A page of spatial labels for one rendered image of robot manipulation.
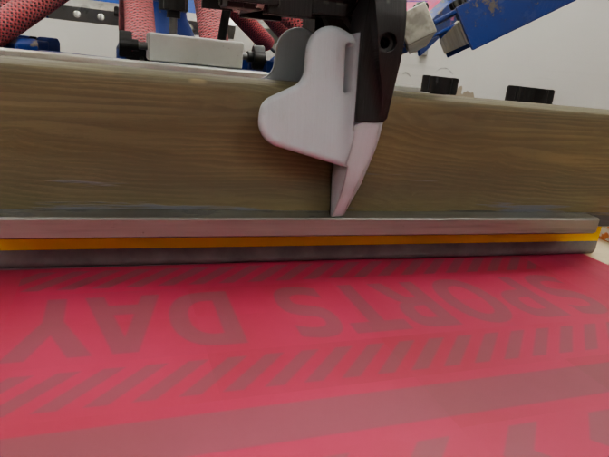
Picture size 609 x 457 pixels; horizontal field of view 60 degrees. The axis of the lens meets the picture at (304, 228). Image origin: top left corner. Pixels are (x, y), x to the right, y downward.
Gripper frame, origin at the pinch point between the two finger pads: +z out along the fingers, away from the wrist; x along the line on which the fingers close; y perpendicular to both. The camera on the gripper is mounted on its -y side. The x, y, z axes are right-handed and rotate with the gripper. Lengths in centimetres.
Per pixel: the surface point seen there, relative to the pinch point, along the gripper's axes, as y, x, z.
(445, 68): -198, -294, -3
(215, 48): -1.4, -48.2, -6.3
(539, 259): -14.9, 1.2, 5.1
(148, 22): 6, -70, -9
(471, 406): -0.1, 14.2, 4.7
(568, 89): -199, -185, 1
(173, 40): 4.1, -48.2, -6.9
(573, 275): -15.2, 3.8, 5.1
